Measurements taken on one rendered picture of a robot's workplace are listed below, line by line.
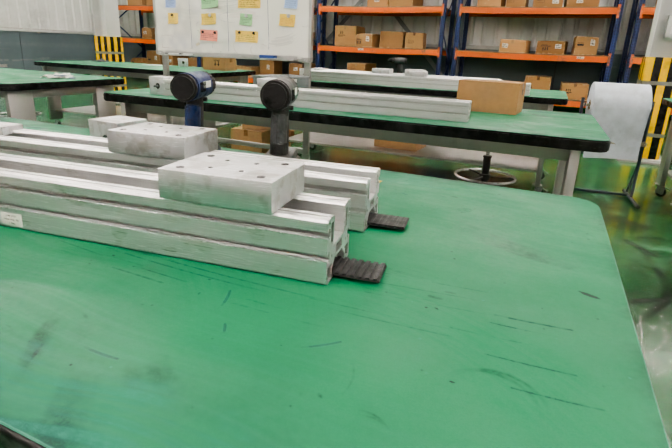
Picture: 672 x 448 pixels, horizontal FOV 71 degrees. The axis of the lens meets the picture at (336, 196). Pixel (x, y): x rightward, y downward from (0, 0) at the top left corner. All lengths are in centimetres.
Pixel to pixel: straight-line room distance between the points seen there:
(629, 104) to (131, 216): 373
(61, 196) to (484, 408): 62
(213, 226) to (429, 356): 31
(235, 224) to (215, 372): 22
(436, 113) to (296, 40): 187
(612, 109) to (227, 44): 297
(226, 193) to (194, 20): 374
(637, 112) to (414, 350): 369
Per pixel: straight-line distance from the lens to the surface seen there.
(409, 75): 403
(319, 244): 57
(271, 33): 387
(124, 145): 93
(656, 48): 623
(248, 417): 42
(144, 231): 70
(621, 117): 408
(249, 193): 58
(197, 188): 62
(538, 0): 1006
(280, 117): 96
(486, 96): 254
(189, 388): 45
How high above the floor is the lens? 106
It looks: 17 degrees down
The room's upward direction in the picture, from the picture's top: 2 degrees clockwise
